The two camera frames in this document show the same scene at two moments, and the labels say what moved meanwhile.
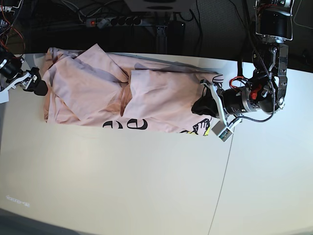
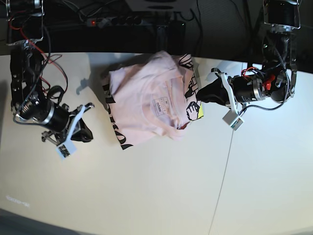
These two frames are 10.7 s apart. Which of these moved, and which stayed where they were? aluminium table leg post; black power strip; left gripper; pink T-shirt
Moved: left gripper; pink T-shirt
Stayed: black power strip; aluminium table leg post
